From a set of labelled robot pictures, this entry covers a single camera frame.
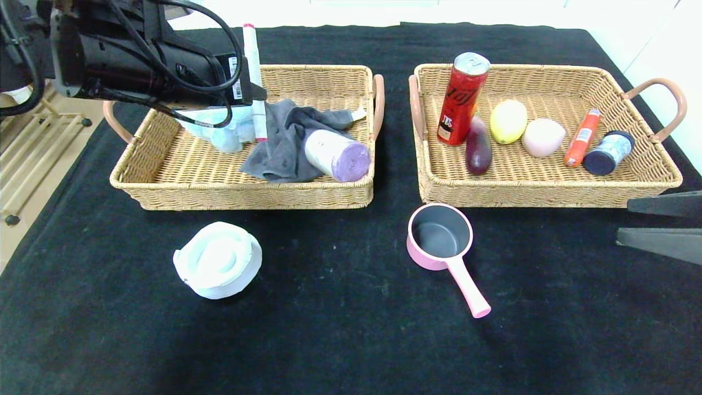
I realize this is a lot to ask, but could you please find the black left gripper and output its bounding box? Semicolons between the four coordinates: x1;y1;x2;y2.
154;41;268;106

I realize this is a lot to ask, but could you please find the blue lidded gum jar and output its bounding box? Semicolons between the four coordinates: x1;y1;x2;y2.
582;131;636;177

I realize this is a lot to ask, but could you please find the pink saucepan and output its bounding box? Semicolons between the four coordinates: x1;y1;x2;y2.
406;204;491;319

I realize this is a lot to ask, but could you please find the wicker basket with food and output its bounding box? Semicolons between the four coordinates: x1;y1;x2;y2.
408;63;687;209

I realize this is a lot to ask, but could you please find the red wrapped sausage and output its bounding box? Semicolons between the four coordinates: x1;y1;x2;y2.
564;109;602;168

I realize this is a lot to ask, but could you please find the grey cloth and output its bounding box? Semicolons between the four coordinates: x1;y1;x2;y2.
240;99;357;184

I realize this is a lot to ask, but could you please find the red drink can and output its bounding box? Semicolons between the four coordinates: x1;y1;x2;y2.
437;53;490;147

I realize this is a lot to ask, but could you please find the white fabric bundle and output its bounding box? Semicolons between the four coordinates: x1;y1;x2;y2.
0;85;33;106

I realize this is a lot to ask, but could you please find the wooden rack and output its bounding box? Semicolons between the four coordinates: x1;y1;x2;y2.
0;82;93;227

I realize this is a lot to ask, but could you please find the yellow lemon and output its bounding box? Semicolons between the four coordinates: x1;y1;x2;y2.
490;99;528;145

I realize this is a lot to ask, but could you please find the purple garbage bag roll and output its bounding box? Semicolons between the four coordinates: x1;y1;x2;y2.
304;130;371;183

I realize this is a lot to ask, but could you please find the purple eggplant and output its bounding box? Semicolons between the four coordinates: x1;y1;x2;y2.
466;114;493;176

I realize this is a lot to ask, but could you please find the light blue bath pouf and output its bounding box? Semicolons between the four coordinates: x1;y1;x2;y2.
178;105;257;154

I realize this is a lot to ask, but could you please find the wicker basket with bath items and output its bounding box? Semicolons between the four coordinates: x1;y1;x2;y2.
103;65;386;212

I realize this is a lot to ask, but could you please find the white desk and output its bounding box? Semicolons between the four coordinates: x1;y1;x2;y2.
165;0;571;31

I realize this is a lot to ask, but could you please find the black table cloth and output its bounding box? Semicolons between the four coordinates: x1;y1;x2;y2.
0;23;702;395

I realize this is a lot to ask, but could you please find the black cable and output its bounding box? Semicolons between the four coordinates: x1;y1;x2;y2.
0;0;245;129

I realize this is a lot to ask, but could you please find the white marker with pink caps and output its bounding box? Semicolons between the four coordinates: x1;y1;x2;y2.
243;23;269;143

